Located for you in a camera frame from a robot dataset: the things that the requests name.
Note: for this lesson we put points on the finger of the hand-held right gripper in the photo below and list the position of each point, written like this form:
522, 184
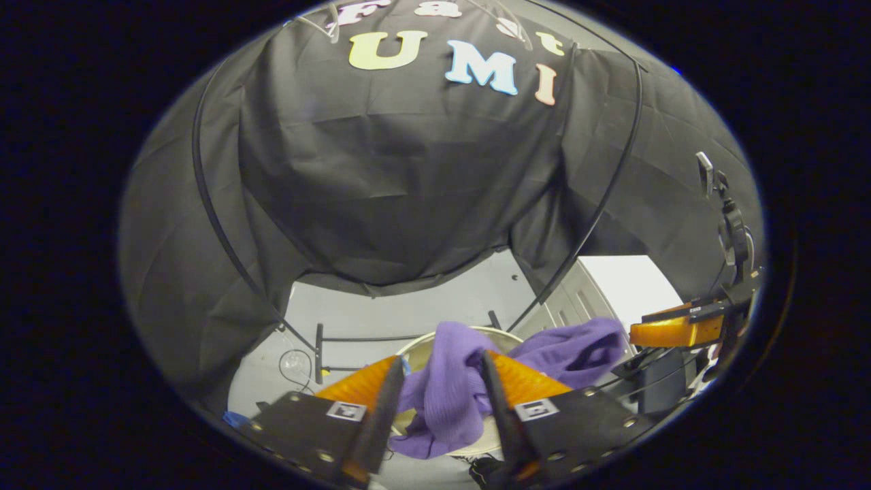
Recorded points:
680, 312
674, 332

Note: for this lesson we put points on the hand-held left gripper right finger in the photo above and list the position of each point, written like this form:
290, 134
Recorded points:
507, 429

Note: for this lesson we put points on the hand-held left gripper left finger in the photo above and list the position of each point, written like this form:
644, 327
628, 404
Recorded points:
381, 422

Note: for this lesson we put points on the purple jacket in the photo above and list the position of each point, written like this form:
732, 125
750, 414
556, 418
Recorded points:
442, 395

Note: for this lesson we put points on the round laundry hamper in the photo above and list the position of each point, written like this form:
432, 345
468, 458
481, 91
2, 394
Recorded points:
415, 352

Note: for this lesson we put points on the white plastic hanger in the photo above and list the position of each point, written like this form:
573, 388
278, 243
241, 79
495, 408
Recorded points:
333, 27

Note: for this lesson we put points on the dark box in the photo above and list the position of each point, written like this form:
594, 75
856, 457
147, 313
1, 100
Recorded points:
663, 381

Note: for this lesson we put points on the blue object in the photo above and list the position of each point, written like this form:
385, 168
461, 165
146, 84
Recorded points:
235, 418

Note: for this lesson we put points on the black backdrop cloth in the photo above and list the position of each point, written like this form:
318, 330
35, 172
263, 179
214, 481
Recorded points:
408, 170

